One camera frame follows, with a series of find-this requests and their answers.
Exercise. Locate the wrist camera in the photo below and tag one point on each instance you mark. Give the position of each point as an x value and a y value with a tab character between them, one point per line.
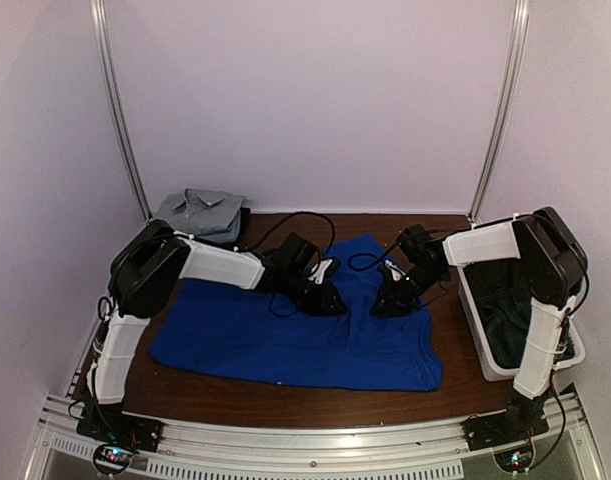
394	272
324	270

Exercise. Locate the aluminium frame post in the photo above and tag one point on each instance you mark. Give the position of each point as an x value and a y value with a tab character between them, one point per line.
108	71
514	59

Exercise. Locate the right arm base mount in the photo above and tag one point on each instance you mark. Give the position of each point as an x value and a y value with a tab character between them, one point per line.
498	429

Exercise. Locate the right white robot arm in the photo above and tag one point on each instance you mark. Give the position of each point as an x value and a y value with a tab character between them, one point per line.
550	270

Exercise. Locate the left aluminium frame post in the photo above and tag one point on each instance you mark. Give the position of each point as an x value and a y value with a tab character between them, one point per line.
108	71

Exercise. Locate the blue garment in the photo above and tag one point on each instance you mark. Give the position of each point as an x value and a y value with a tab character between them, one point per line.
221	330

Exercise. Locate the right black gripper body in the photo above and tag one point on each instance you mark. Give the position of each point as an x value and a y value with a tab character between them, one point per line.
404	298

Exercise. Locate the grey polo shirt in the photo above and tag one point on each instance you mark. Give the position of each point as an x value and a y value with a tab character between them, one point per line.
200	212

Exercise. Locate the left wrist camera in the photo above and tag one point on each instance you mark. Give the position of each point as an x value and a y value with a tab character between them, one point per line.
324	270

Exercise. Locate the black garment in basket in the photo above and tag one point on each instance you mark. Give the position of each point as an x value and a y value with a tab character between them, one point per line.
502	297

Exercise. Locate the white laundry basket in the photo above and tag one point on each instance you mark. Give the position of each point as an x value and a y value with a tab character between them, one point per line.
492	372

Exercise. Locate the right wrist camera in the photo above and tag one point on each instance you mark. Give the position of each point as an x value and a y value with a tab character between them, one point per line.
394	272

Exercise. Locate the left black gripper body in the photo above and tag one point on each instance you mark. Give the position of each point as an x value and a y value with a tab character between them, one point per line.
308	301

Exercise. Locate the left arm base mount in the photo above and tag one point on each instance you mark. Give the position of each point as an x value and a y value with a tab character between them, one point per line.
138	433

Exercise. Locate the front aluminium rail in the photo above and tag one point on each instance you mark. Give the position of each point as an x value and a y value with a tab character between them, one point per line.
426	450

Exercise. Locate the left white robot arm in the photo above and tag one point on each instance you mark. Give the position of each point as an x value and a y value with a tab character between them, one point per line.
144	274

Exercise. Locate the right aluminium frame post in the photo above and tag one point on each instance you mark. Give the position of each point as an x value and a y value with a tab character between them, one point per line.
514	59

